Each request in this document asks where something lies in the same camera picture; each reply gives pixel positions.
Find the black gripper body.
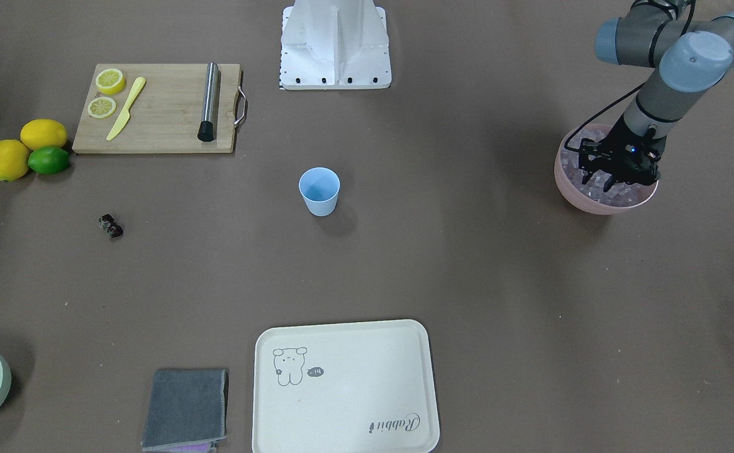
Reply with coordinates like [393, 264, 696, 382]
[577, 120, 663, 186]

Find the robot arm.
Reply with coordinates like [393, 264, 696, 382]
[577, 1, 734, 191]

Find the pile of clear ice cubes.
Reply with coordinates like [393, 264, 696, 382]
[560, 129, 652, 206]

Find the light blue plastic cup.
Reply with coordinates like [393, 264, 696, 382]
[298, 167, 341, 217]

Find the pink bowl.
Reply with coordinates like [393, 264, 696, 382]
[553, 124, 659, 216]

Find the cream rabbit tray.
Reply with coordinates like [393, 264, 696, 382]
[252, 319, 440, 452]

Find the steel muddler black tip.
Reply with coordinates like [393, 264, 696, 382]
[197, 62, 221, 143]

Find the wooden cutting board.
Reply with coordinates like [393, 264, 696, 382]
[72, 63, 247, 154]

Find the grey folded cloth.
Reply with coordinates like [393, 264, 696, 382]
[142, 368, 228, 452]

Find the yellow plastic knife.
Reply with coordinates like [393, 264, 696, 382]
[105, 77, 147, 141]

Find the lemon slice upper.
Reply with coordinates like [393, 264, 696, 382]
[94, 68, 126, 96]

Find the lemon slice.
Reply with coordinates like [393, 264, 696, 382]
[86, 96, 117, 120]
[94, 68, 126, 96]

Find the lemon slice lower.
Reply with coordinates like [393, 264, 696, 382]
[86, 96, 117, 120]

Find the green lime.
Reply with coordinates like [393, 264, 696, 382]
[27, 146, 70, 175]

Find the yellow lemon upper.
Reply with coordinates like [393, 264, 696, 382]
[21, 118, 69, 151]

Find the yellow lemon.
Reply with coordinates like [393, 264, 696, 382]
[21, 118, 69, 151]
[0, 140, 31, 182]

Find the yellow lemon lower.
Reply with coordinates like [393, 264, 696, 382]
[0, 140, 31, 182]

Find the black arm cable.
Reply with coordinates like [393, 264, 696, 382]
[562, 82, 647, 155]

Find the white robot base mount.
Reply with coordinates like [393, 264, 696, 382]
[279, 1, 392, 90]

